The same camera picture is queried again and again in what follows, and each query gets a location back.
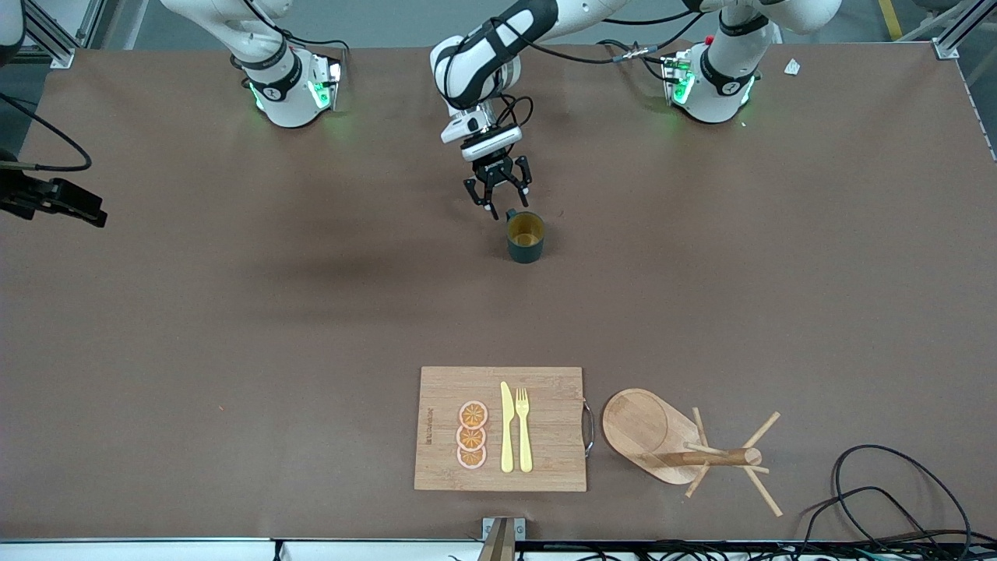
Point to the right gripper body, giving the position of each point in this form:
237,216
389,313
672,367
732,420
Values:
17,192

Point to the white table edge rail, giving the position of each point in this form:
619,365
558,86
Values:
156,551

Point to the orange slice toy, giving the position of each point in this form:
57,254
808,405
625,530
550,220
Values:
473,414
471,459
470,439

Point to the aluminium frame profile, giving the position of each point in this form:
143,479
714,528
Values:
58,47
954,39

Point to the bamboo cutting board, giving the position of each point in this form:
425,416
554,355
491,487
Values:
553,436

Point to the teal cup yellow inside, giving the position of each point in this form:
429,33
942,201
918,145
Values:
526,249

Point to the yellow plastic knife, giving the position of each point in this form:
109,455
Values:
507,436

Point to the metal bracket with wooden post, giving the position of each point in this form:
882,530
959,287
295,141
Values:
502,545

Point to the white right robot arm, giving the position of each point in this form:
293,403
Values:
284,93

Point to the wooden mug rack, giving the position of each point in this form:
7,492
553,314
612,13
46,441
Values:
639,428

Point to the brown table mat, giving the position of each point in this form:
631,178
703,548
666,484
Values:
311,351

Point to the yellow plastic fork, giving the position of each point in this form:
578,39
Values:
524,444

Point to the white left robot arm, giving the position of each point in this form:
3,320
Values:
483,62

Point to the small white paper scrap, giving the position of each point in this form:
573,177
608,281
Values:
792,67

